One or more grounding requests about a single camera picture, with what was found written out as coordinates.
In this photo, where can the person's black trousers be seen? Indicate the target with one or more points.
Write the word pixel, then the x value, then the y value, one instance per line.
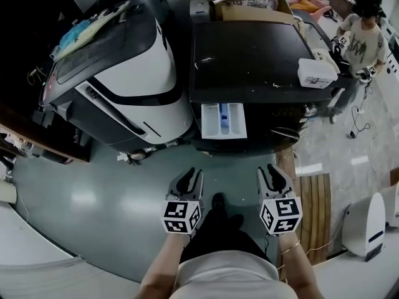
pixel 221 235

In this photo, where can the pink cloth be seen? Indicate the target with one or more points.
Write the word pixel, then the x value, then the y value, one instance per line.
pixel 307 3

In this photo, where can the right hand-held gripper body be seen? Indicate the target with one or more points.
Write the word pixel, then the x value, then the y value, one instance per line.
pixel 280 216

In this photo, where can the dark wooden shelf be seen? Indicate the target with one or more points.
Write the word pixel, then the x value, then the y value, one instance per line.
pixel 40 135

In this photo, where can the white cloth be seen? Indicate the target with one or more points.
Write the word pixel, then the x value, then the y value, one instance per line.
pixel 99 20

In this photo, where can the white smart toilet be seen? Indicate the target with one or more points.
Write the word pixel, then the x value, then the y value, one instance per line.
pixel 364 226

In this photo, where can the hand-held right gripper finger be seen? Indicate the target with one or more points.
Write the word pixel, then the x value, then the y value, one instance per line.
pixel 286 184
pixel 261 182

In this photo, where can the black shoe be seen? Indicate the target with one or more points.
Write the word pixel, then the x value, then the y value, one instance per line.
pixel 237 221
pixel 218 201

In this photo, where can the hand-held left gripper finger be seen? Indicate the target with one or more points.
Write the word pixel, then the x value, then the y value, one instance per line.
pixel 199 188
pixel 174 187

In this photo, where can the white detergent drawer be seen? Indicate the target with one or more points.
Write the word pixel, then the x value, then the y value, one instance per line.
pixel 212 123

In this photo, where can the metal pipe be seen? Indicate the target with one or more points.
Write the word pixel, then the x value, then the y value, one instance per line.
pixel 227 0

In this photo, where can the wooden slatted mat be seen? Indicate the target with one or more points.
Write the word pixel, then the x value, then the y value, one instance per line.
pixel 313 216

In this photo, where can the open cardboard box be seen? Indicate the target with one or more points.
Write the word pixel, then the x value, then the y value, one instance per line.
pixel 249 12

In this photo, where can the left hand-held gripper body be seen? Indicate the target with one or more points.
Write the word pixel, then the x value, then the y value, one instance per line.
pixel 182 216

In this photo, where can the person's white shirt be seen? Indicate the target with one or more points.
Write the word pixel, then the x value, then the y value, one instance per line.
pixel 230 276

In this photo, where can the small grey appliance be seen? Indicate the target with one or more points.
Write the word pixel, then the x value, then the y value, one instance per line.
pixel 200 9

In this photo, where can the white plastic container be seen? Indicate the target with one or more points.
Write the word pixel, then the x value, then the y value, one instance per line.
pixel 316 72

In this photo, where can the blue cloth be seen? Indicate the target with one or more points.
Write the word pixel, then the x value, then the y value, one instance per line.
pixel 73 36

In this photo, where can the person's right forearm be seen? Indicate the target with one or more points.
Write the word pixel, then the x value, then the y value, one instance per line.
pixel 299 269

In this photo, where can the person's left forearm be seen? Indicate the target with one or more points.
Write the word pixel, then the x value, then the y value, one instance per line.
pixel 163 266

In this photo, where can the white and black washing machine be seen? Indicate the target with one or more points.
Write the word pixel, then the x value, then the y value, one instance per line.
pixel 134 67

